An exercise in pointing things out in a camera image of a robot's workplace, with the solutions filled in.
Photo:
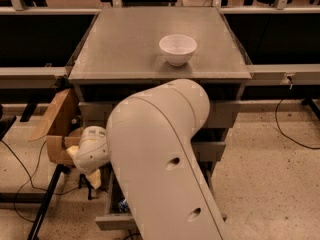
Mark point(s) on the brown cardboard box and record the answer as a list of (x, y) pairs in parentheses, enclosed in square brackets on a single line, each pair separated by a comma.
[(55, 125)]

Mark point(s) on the black table leg frame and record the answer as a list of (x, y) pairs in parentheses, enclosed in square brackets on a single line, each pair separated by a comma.
[(43, 199)]

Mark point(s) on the black tripod stand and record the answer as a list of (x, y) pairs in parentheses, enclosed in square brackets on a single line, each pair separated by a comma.
[(83, 181)]

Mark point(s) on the top grey drawer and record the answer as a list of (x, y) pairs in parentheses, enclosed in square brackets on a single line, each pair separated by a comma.
[(222, 114)]

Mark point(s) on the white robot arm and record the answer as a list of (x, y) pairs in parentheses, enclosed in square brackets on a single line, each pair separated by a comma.
[(147, 140)]

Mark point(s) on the bottom grey drawer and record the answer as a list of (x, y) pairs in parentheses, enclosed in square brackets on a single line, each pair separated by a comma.
[(113, 214)]

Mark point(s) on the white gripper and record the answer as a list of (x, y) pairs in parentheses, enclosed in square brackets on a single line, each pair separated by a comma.
[(89, 155)]

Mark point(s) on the grey metal rail left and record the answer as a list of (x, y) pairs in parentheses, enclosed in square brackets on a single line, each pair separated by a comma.
[(40, 44)]

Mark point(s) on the grey drawer cabinet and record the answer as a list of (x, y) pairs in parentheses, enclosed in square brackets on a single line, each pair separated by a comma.
[(121, 56)]

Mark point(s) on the white ceramic bowl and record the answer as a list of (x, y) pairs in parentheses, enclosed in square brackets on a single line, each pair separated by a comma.
[(177, 49)]

